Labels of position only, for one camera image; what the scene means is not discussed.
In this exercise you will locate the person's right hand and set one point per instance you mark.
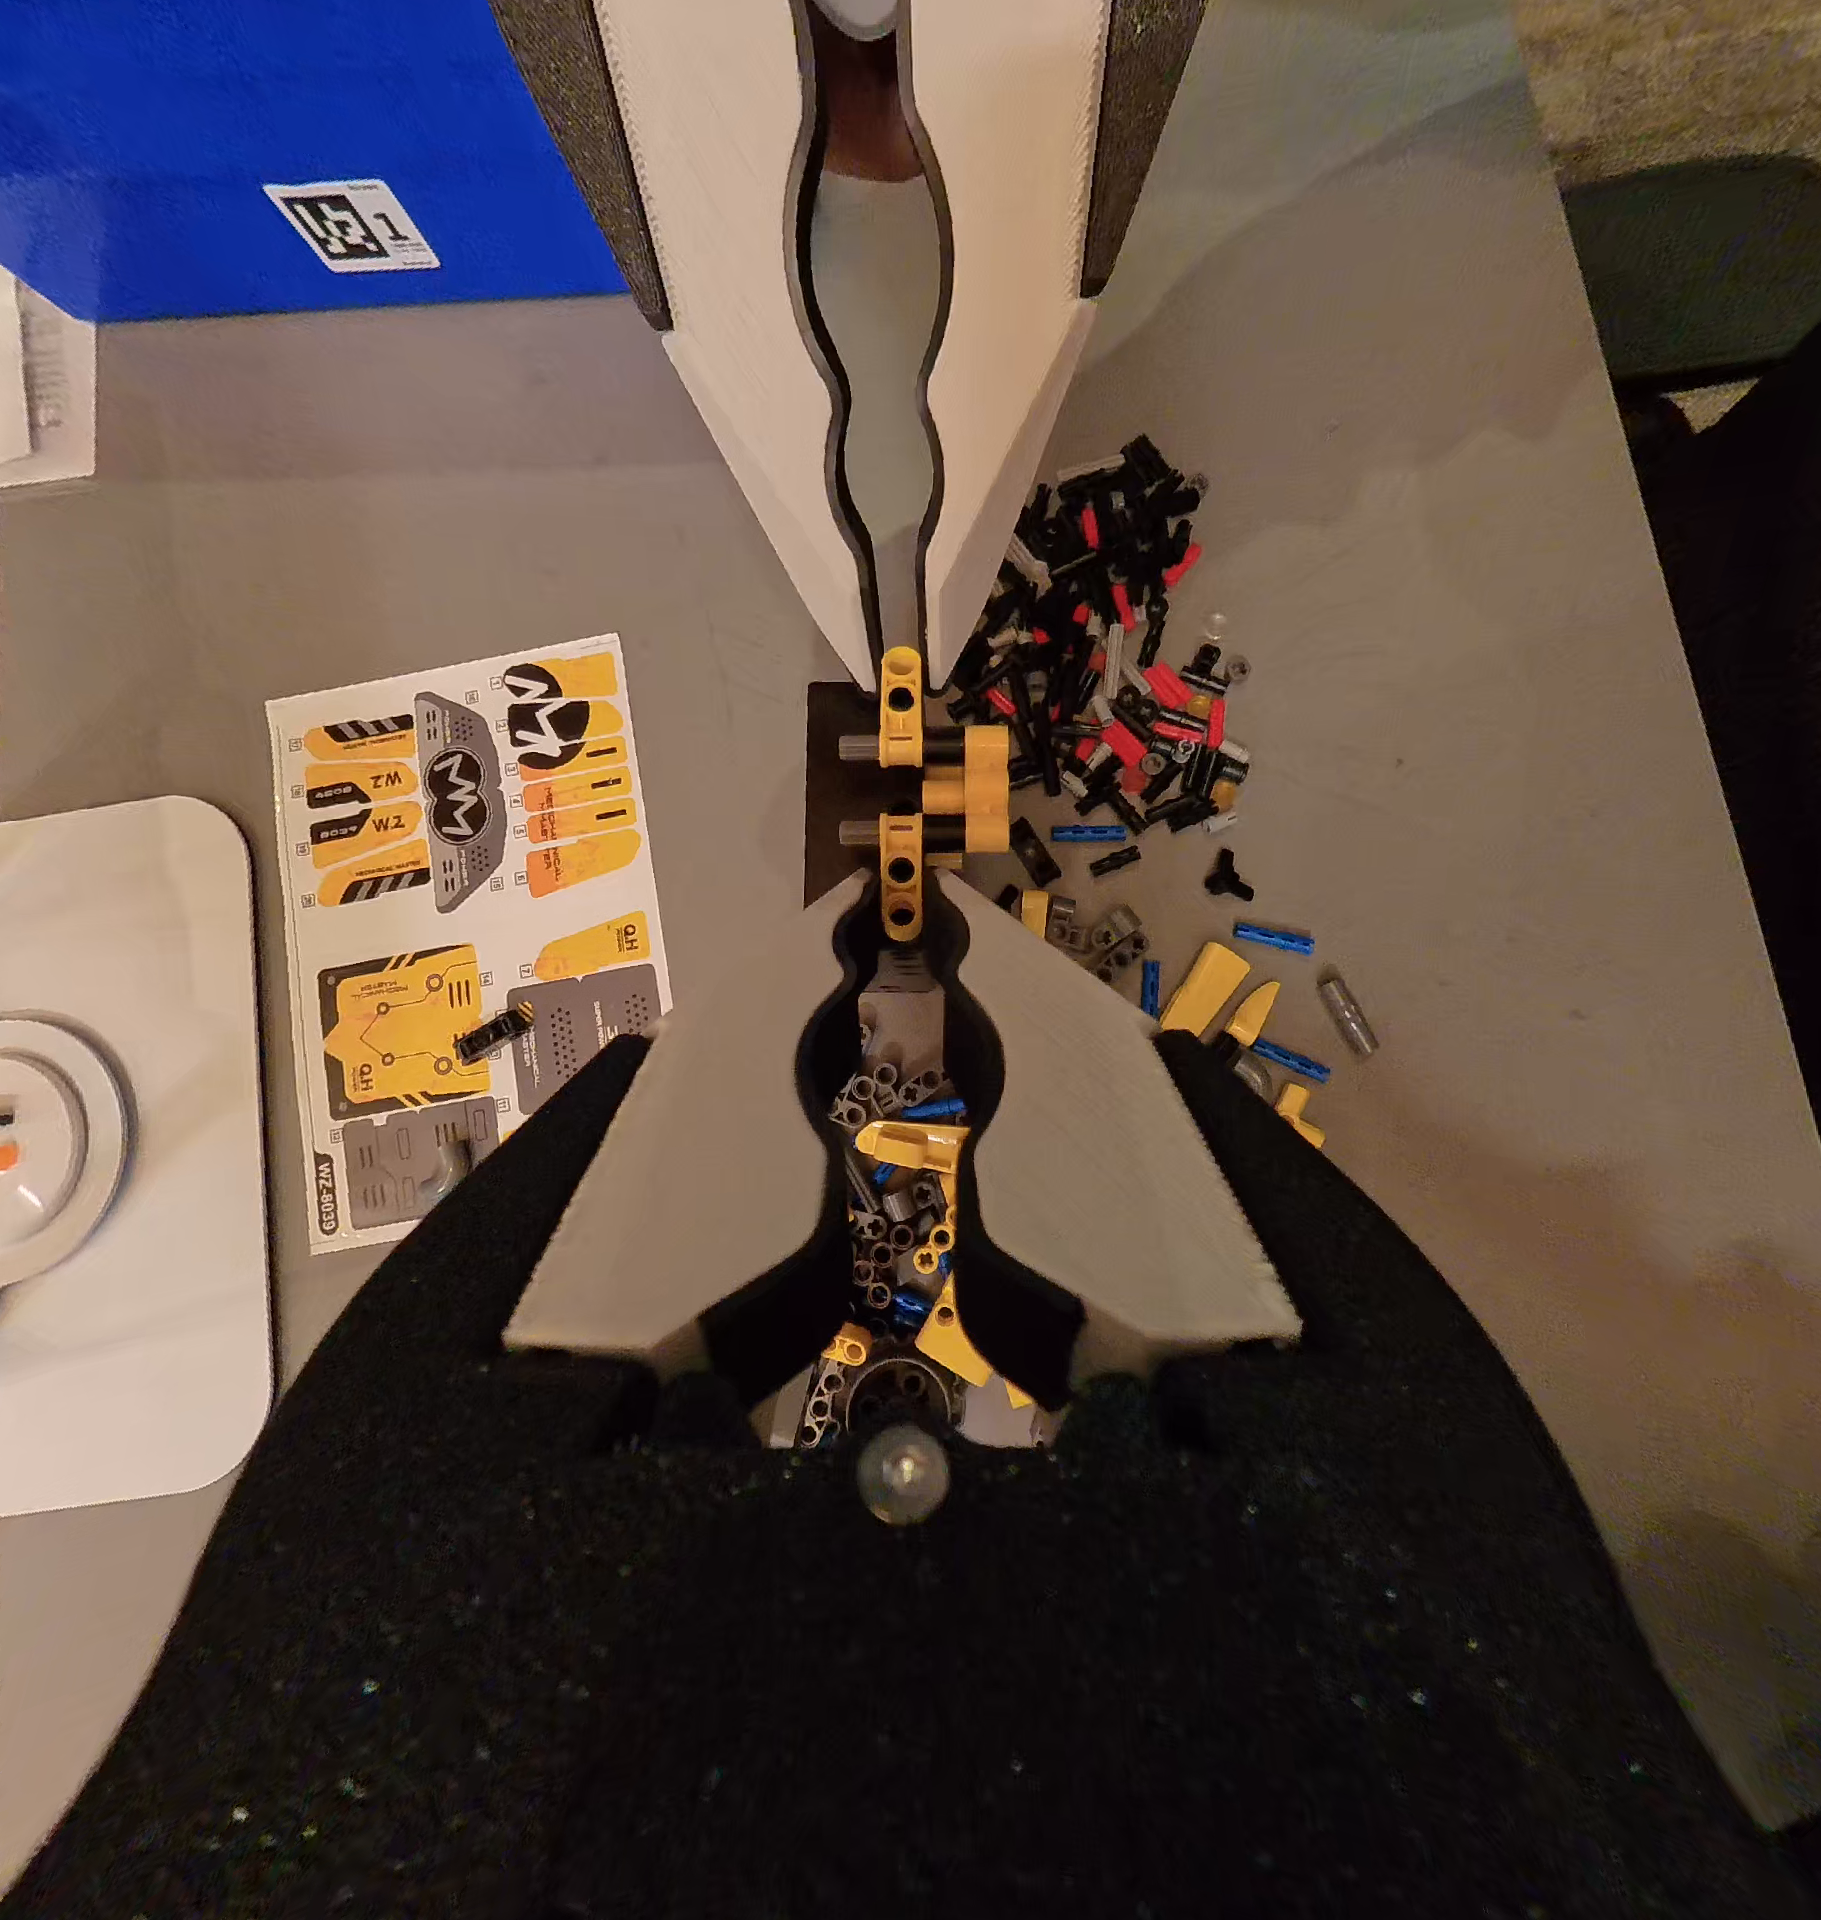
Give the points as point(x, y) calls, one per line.
point(871, 103)

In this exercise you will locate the black T connector brick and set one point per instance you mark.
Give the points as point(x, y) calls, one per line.
point(1230, 877)

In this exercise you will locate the white rounded tray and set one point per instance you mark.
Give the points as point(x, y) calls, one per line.
point(176, 1348)

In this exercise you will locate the yellow holed connector brick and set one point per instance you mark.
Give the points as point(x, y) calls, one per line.
point(1298, 1115)

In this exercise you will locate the small yellow pointed brick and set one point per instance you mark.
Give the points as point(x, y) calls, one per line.
point(1252, 1020)

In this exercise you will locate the pile of yellow grey bricks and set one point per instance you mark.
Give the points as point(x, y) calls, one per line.
point(912, 1147)

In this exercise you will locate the large yellow curved brick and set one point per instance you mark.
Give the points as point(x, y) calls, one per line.
point(1208, 989)

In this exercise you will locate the black office chair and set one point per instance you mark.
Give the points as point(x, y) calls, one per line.
point(1705, 256)

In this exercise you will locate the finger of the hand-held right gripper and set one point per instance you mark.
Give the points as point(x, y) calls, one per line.
point(1014, 269)
point(731, 269)

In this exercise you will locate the yellow and black brick assembly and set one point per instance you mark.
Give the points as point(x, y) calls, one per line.
point(821, 703)

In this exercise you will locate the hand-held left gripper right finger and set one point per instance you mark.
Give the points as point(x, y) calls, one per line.
point(1120, 1184)

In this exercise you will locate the yellow grey sticker sheet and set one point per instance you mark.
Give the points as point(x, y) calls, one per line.
point(402, 780)

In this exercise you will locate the person's black sweater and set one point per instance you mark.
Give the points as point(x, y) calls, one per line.
point(1793, 750)

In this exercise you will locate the white printed paper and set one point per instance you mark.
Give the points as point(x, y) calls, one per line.
point(12, 402)

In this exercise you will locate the blue storage box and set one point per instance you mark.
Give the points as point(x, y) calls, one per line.
point(133, 122)

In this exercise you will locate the grey curved brick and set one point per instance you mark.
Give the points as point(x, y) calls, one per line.
point(1252, 1072)

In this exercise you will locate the grey cylinder connector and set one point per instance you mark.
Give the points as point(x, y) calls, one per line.
point(1350, 1014)

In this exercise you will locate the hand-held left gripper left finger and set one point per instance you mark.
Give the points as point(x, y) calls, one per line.
point(672, 1184)

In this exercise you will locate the small grey brick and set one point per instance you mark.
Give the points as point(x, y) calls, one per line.
point(1112, 935)

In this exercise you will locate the grey elbow pipe brick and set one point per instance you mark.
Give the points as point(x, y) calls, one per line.
point(454, 1184)

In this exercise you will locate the pile of black red pins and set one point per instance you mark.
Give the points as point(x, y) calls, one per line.
point(1106, 660)

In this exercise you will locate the small black brick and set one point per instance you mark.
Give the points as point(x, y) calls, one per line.
point(493, 1038)
point(1033, 852)

